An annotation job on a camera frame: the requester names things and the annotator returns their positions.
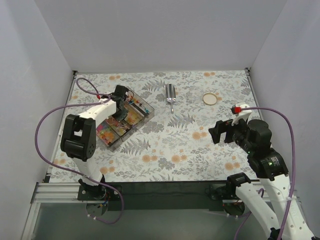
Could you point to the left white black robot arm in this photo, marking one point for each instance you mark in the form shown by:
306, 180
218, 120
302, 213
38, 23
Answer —
79, 137

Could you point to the aluminium frame rail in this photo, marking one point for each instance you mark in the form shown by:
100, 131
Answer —
48, 193

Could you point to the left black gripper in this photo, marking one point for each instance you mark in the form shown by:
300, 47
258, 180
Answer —
117, 110

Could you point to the floral patterned table mat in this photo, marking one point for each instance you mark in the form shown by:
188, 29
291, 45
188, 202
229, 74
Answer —
171, 147

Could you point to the round wooden jar lid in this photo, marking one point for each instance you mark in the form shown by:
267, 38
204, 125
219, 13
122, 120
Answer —
210, 99

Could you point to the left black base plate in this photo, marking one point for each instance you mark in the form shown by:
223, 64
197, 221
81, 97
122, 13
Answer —
96, 193

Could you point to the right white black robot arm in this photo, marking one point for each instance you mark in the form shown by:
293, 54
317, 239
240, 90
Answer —
282, 219

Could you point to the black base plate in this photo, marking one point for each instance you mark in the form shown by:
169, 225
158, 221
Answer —
96, 193
230, 203

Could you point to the clear compartment candy box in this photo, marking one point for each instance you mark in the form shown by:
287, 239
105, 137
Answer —
113, 132

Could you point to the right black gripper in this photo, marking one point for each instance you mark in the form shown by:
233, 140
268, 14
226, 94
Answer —
227, 131

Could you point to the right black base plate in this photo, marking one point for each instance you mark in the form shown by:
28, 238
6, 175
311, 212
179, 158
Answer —
230, 203

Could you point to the silver metal scoop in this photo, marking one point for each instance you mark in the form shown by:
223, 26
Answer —
170, 92

